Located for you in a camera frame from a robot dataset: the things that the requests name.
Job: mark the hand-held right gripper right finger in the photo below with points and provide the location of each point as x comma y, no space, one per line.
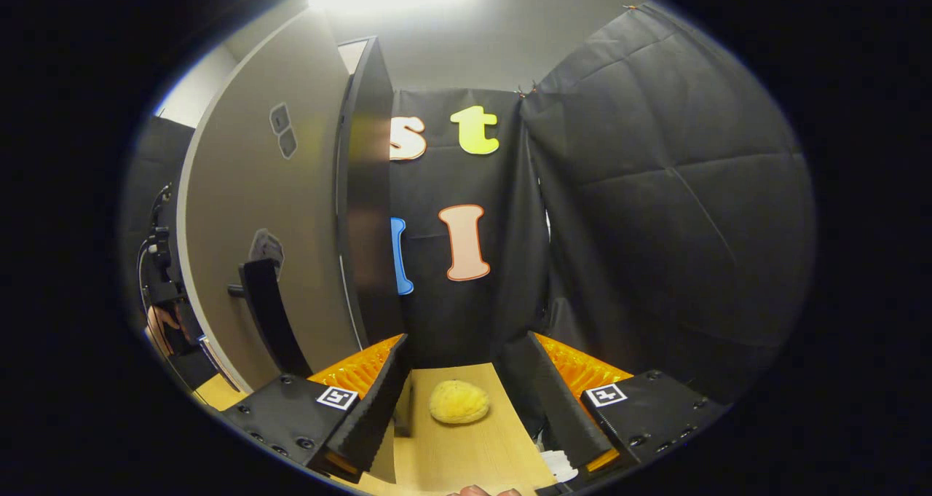
557,408

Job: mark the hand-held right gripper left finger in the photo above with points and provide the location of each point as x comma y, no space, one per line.
378,408

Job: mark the grey double-door shoe cabinet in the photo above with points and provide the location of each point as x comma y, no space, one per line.
368,190

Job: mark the yellow round sponge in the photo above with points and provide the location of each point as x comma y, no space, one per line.
459,403

